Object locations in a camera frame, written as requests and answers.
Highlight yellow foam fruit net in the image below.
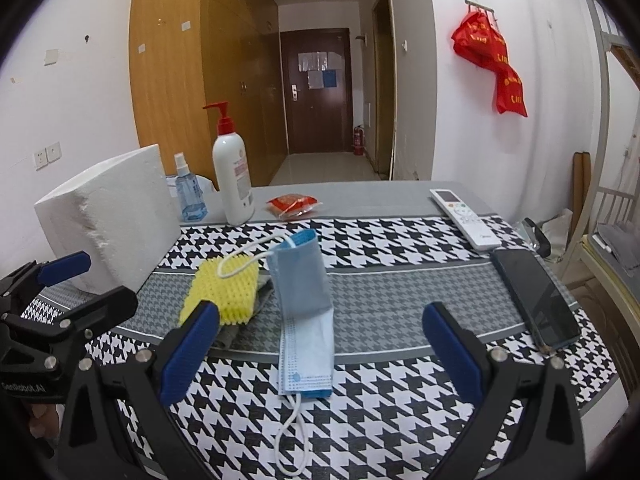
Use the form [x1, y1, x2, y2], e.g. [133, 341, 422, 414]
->
[179, 255, 259, 324]

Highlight blue face mask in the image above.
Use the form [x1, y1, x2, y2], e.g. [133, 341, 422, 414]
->
[217, 228, 335, 478]

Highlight left human hand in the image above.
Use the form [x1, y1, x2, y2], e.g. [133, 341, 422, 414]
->
[29, 404, 61, 440]

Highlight white styrofoam box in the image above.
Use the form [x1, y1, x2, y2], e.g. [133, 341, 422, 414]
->
[34, 145, 181, 295]

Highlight black smartphone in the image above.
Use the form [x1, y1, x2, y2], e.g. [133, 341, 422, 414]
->
[490, 248, 582, 356]

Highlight white remote control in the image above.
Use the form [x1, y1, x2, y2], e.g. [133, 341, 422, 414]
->
[431, 188, 501, 252]

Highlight blue spray bottle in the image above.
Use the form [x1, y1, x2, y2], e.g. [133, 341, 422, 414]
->
[175, 153, 208, 221]

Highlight white lotion pump bottle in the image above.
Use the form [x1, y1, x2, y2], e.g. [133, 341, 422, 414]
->
[203, 101, 255, 226]

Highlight red snack packet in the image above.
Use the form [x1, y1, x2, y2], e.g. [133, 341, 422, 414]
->
[267, 193, 321, 220]

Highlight wooden boards leaning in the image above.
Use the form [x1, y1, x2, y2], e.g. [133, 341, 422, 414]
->
[570, 152, 591, 235]

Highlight red fire extinguisher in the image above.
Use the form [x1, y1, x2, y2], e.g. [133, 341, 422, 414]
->
[352, 126, 364, 156]

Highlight wooden wardrobe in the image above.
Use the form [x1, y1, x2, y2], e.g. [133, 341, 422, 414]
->
[129, 0, 288, 186]

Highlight dark brown entrance door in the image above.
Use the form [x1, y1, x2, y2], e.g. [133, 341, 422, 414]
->
[280, 28, 352, 154]

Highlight wall socket pair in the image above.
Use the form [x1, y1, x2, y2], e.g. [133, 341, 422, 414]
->
[32, 142, 62, 171]

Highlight wooden side door frame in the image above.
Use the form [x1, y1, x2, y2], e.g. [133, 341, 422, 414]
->
[372, 0, 397, 180]

